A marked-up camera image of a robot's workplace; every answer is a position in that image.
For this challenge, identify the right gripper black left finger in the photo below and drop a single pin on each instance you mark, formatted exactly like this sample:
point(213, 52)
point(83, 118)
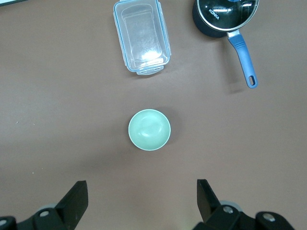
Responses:
point(69, 206)

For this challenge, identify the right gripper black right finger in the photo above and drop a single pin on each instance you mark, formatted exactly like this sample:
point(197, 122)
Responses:
point(211, 208)

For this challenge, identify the green bowl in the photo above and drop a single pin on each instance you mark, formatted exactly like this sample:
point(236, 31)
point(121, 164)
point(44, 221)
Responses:
point(149, 130)

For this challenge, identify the clear plastic lidded container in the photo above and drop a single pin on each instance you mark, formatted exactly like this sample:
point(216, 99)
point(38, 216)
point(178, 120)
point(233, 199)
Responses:
point(141, 36)

